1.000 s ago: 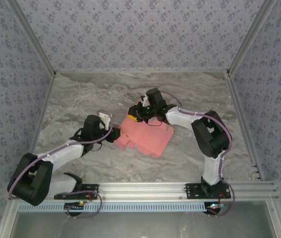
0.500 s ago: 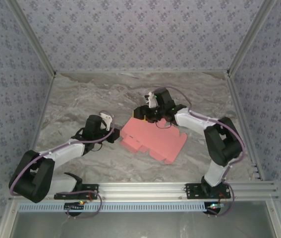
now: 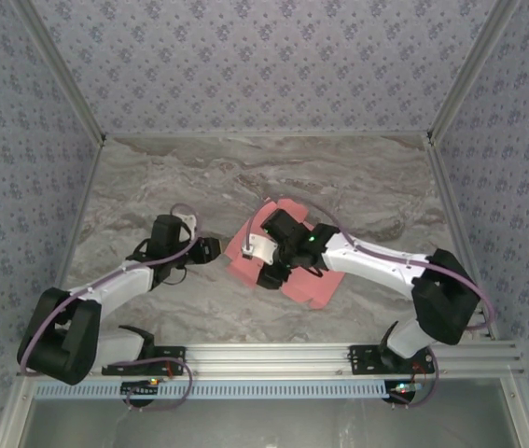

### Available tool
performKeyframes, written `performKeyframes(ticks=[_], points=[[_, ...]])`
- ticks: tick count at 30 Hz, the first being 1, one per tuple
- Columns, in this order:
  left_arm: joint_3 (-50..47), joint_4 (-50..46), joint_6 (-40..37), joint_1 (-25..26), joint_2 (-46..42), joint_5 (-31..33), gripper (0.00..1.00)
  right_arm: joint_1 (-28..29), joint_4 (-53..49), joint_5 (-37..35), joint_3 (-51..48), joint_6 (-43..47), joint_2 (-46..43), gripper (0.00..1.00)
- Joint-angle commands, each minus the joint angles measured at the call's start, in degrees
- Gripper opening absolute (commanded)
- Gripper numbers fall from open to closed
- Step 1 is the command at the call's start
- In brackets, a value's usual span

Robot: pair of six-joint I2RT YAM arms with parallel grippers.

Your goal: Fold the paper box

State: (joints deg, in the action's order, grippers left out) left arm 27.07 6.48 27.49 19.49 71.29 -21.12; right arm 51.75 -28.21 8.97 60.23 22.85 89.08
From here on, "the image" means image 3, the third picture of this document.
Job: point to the pink paper box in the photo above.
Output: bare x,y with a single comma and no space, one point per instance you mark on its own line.
310,291

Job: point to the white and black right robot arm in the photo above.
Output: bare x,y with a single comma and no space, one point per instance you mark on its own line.
376,266

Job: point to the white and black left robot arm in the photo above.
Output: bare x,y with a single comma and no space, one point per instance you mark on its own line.
119,285

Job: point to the grey metal panel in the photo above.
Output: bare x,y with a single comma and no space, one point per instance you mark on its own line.
268,424

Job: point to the small left electronics board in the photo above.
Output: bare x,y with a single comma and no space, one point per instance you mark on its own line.
140,388

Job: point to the small electronics board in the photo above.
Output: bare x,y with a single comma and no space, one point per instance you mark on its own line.
140,388
404,389

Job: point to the small right electronics board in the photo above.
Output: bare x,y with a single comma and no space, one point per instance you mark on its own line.
404,389

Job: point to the long aluminium mounting rail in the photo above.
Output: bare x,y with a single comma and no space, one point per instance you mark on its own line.
268,357

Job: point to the aluminium side rail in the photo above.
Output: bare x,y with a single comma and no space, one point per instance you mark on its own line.
75,242
460,233

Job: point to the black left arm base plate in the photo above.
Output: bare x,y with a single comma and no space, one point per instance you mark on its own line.
171,357

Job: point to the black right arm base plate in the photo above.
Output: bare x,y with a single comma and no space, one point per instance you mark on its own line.
364,361

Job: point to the aluminium frame post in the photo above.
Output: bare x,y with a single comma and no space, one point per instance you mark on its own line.
474,70
63,74

